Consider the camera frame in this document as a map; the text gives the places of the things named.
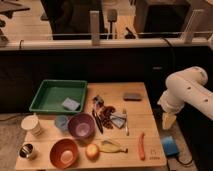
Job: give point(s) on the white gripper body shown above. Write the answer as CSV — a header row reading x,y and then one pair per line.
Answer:
x,y
170,103

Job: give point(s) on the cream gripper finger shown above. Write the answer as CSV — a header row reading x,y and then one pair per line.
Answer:
x,y
168,120

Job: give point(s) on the orange red pepper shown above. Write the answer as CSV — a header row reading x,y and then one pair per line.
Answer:
x,y
141,150

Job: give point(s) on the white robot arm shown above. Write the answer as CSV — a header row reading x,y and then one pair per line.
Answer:
x,y
185,86

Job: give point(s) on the white plastic cup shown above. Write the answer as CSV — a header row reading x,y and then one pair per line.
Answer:
x,y
31,124

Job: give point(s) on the small metal cup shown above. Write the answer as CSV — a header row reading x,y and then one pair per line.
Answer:
x,y
27,151

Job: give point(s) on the blue object beside table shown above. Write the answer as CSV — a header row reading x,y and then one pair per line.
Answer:
x,y
169,146

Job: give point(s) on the dark grey sponge block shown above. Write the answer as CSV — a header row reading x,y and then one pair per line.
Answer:
x,y
132,97

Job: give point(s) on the silver knife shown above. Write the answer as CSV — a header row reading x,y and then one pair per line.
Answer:
x,y
126,122

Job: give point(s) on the blue white packet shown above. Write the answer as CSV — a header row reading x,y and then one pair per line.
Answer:
x,y
118,120

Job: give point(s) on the dark red grape bunch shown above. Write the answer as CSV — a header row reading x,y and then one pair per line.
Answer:
x,y
105,116

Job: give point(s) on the yellow banana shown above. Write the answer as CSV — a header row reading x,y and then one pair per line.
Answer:
x,y
110,146

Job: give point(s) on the small grey toy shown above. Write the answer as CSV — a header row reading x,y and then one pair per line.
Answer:
x,y
98,101

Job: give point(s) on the yellow red apple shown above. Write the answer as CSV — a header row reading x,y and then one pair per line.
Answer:
x,y
92,151

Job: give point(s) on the purple bowl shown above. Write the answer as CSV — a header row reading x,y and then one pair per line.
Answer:
x,y
81,126

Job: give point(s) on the blue sponge in tray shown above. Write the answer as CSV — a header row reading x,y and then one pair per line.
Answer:
x,y
70,104

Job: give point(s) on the grey blue crumpled cloth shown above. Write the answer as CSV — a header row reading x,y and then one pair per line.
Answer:
x,y
61,122

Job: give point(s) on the orange bowl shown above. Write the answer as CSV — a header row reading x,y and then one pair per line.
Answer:
x,y
64,153

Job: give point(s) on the green plastic tray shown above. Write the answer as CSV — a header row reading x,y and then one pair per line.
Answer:
x,y
52,93

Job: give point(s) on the black handled utensil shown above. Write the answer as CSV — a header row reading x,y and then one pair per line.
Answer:
x,y
98,122

